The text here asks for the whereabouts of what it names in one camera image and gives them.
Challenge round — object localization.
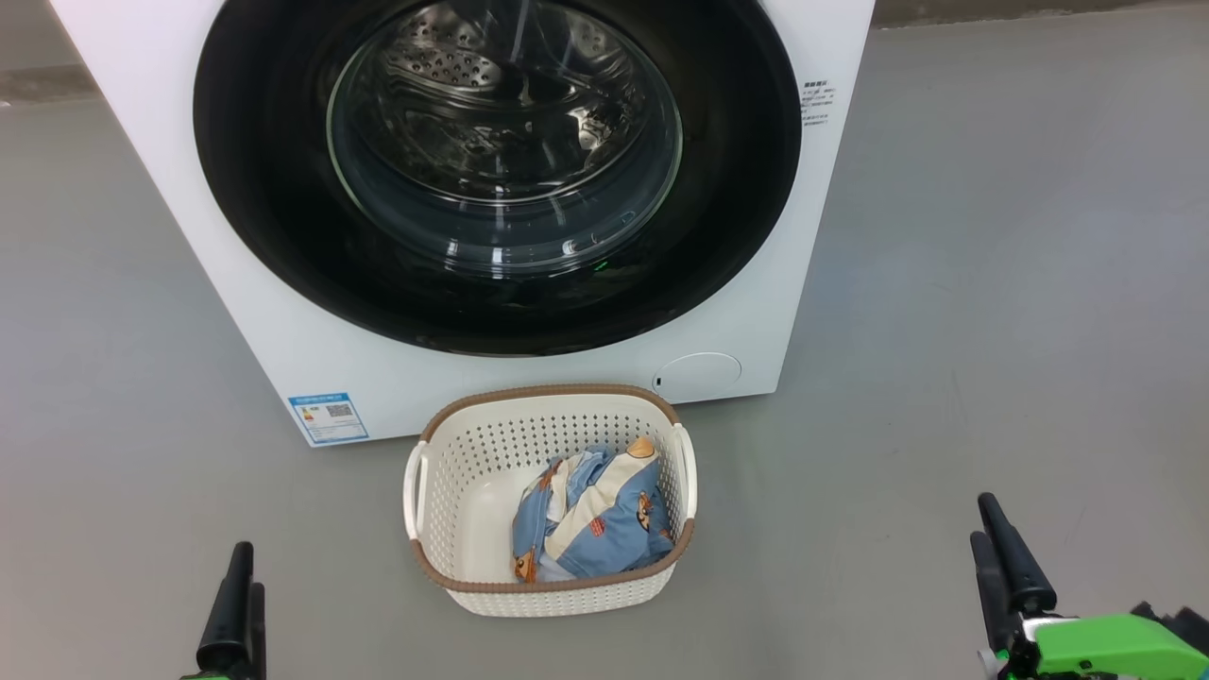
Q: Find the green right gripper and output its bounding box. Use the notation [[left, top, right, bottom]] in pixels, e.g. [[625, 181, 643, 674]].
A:
[[970, 493, 1209, 680]]

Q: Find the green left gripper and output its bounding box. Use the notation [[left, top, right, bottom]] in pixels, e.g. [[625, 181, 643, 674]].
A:
[[181, 541, 267, 680]]

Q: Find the light blue garment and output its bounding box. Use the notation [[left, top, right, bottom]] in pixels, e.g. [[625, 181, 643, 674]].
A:
[[540, 446, 615, 506]]

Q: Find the blue cream cartoon print garment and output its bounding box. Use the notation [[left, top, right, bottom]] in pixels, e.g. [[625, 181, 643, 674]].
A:
[[512, 437, 676, 584]]

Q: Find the black round glass washer door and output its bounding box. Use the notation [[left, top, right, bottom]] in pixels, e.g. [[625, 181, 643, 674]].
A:
[[194, 0, 804, 358]]

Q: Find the white front-load washing machine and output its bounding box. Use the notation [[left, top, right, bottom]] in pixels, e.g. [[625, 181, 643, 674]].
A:
[[49, 0, 877, 448]]

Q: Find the blue energy label sticker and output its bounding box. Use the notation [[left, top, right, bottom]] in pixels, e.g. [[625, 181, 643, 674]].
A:
[[288, 392, 369, 447]]

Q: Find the cream perforated laundry basket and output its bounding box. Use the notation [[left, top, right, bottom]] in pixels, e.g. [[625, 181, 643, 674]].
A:
[[403, 383, 698, 618]]

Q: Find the round white filter cover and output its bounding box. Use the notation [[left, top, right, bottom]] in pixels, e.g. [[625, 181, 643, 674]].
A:
[[652, 352, 743, 400]]

